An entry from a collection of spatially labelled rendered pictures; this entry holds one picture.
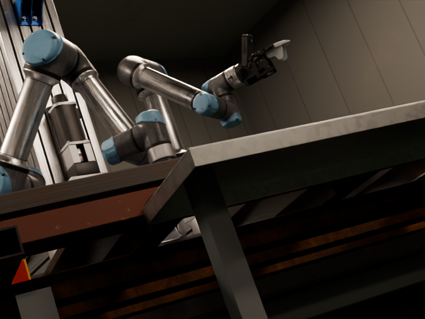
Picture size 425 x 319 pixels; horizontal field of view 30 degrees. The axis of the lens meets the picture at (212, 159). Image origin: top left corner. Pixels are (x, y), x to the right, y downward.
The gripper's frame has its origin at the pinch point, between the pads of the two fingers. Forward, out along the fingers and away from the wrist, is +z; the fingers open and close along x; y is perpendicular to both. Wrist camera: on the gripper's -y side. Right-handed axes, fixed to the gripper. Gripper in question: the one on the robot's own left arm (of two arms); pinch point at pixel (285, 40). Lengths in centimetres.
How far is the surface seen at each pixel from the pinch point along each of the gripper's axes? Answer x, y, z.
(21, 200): 149, 43, -9
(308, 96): -336, -47, -105
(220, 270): 146, 68, 20
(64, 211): 144, 47, -5
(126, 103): -274, -99, -223
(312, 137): 139, 55, 40
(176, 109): -313, -85, -203
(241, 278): 146, 70, 22
